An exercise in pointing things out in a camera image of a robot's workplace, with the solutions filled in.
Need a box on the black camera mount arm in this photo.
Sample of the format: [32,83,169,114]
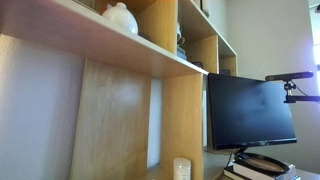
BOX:
[284,81,320,103]

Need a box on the white book under tray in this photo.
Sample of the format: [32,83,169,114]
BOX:
[233,163,297,180]

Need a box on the black stereo camera bar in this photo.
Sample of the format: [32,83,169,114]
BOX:
[265,71,313,82]

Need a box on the wooden shelf unit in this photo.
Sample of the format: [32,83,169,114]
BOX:
[0,0,236,180]

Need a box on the dark round tray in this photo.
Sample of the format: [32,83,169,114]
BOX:
[235,153,290,174]

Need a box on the black computer monitor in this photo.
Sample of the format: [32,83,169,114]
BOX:
[207,73,297,150]

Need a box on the black bottom book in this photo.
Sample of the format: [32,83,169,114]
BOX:
[223,165,302,180]

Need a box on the green and white plush toy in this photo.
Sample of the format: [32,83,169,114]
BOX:
[176,22,185,47]

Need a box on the blue book stack on shelf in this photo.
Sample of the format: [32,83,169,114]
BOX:
[177,47,187,60]

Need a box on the white candle jar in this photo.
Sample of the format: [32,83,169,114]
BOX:
[173,158,191,180]

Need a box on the white ceramic vase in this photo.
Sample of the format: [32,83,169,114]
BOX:
[102,2,138,34]

